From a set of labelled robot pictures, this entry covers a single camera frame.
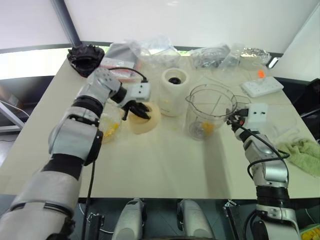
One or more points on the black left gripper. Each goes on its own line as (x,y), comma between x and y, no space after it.
(130,107)

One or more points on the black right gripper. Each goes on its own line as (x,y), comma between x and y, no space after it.
(241,118)

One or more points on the cream blender lid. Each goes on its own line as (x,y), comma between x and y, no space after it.
(142,126)

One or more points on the yellow-orange item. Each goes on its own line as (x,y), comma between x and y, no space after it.
(208,127)

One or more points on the clear blender jar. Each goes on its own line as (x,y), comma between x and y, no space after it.
(200,110)

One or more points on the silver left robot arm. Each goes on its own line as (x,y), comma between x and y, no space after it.
(70,135)

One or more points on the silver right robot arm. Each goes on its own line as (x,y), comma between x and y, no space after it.
(270,165)

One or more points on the cream blender base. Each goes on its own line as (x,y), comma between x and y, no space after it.
(172,100)

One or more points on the clear bag of yellow snacks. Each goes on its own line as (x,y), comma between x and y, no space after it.
(111,130)

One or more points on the clear glass bowl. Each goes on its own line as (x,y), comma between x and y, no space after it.
(111,117)

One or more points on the white power strip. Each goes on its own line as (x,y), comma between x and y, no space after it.
(262,87)

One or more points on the small orange object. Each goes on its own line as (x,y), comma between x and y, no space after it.
(261,74)

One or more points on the clear plastic wrap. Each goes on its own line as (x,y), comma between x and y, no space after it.
(285,131)

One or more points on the small clear plastic bag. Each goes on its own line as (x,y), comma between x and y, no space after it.
(233,58)

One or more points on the crumpled clear plastic bag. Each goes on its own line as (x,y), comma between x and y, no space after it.
(160,51)

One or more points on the plastic bag with pink cards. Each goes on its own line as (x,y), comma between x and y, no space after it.
(120,53)

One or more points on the silver foil bag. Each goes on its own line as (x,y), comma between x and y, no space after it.
(253,53)

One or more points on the black and white adapter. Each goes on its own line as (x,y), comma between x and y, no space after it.
(273,62)

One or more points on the black blade attachment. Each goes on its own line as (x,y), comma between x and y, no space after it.
(83,60)

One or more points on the green towel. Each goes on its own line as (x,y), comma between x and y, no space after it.
(302,155)

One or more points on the black chair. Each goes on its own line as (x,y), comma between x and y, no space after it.
(311,100)

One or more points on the black metal stand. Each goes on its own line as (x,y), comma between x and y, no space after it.
(96,227)
(233,220)

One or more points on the silver rounded housing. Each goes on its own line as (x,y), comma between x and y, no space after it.
(193,220)
(128,220)

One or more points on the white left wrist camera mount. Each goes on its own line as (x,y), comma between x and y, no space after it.
(141,91)

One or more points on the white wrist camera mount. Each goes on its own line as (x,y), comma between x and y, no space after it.
(257,113)
(141,91)

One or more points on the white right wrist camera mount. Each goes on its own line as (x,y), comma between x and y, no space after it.
(257,113)

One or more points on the dark window post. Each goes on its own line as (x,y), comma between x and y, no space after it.
(68,27)

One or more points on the grey metal frame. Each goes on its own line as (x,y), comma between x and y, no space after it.
(12,120)

